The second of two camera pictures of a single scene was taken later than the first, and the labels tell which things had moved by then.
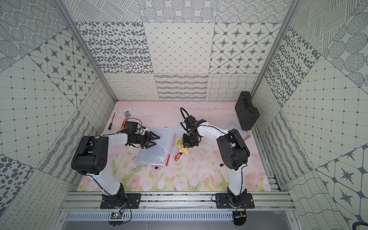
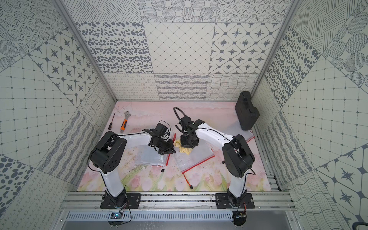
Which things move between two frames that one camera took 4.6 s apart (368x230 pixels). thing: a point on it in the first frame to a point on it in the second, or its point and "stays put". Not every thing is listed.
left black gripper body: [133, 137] to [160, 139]
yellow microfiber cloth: [180, 144] stays put
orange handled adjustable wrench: [127, 115] stays put
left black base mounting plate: [133, 202] stays put
